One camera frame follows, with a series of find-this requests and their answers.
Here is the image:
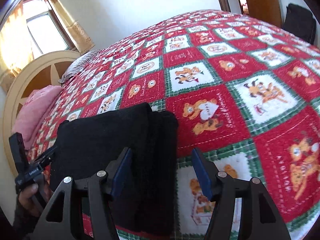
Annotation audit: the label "yellow curtain left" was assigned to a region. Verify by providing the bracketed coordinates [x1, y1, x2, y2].
[1, 2, 34, 93]

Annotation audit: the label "left hand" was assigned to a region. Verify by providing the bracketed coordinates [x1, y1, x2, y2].
[18, 183, 41, 217]

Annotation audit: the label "brown wooden door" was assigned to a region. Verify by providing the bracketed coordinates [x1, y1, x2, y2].
[246, 0, 282, 27]

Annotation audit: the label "black bag by wall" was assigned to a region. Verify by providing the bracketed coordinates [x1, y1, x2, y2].
[282, 3, 316, 45]

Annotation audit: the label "black camera box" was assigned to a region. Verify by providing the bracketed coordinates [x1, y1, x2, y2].
[9, 132, 29, 173]

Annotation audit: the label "cream wooden headboard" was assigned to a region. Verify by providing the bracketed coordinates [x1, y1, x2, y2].
[2, 50, 80, 176]

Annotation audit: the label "window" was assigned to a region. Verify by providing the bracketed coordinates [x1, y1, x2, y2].
[23, 0, 76, 58]

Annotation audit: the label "striped pillow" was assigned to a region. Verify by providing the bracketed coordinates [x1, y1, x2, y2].
[58, 50, 99, 84]

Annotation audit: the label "red patchwork bedspread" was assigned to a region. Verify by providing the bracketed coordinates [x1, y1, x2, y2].
[28, 10, 319, 239]

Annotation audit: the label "pink folded blanket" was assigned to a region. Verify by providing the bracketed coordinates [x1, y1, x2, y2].
[12, 85, 62, 150]

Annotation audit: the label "black pants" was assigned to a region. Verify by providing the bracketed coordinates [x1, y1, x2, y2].
[50, 103, 178, 237]

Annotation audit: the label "yellow curtain right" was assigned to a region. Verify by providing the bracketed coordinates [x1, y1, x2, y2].
[48, 0, 95, 55]

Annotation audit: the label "yellow curtain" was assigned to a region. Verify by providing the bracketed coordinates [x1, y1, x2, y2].
[1, 2, 34, 93]
[48, 0, 95, 55]

